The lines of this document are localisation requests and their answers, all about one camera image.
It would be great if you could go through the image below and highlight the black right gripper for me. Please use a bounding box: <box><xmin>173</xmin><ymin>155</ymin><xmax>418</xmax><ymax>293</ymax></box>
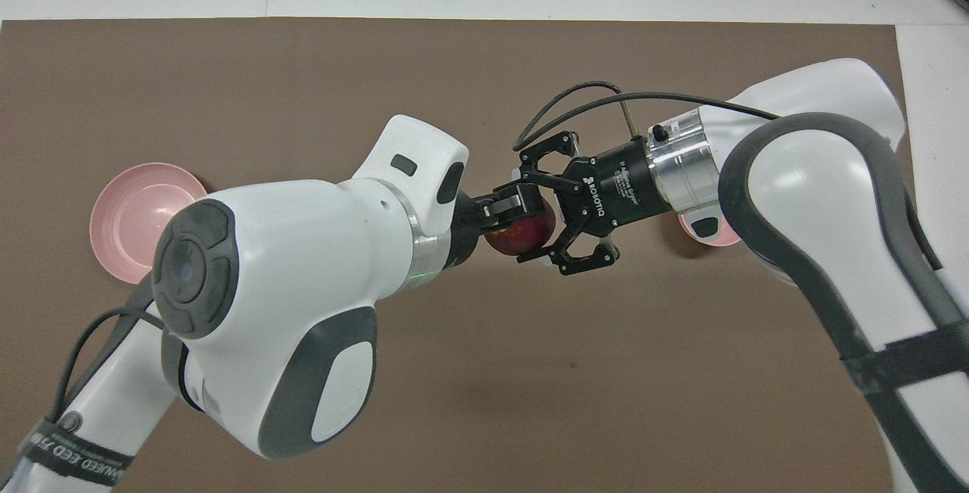
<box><xmin>519</xmin><ymin>131</ymin><xmax>671</xmax><ymax>276</ymax></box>

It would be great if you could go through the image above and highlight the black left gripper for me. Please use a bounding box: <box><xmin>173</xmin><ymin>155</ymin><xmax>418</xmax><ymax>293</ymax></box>
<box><xmin>447</xmin><ymin>183</ymin><xmax>546</xmax><ymax>268</ymax></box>

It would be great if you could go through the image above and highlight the dark red apple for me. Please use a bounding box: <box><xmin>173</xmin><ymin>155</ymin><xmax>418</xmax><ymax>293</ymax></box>
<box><xmin>484</xmin><ymin>201</ymin><xmax>558</xmax><ymax>256</ymax></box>

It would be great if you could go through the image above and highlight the pink bowl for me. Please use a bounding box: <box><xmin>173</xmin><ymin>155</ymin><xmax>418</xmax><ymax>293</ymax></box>
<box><xmin>678</xmin><ymin>209</ymin><xmax>743</xmax><ymax>248</ymax></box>

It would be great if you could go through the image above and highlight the pink plate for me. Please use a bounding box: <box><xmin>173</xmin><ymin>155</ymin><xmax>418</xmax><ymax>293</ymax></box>
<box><xmin>89</xmin><ymin>162</ymin><xmax>209</xmax><ymax>286</ymax></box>

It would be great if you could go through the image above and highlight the brown table mat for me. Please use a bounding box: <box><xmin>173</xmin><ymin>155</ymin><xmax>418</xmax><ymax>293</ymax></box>
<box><xmin>0</xmin><ymin>17</ymin><xmax>921</xmax><ymax>493</ymax></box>

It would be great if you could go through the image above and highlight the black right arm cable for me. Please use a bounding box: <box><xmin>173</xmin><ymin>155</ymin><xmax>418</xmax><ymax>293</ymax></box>
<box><xmin>513</xmin><ymin>83</ymin><xmax>780</xmax><ymax>151</ymax></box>

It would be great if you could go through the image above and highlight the grey left arm cable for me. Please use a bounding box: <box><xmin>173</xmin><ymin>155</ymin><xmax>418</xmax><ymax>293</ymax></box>
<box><xmin>51</xmin><ymin>273</ymin><xmax>164</xmax><ymax>422</ymax></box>

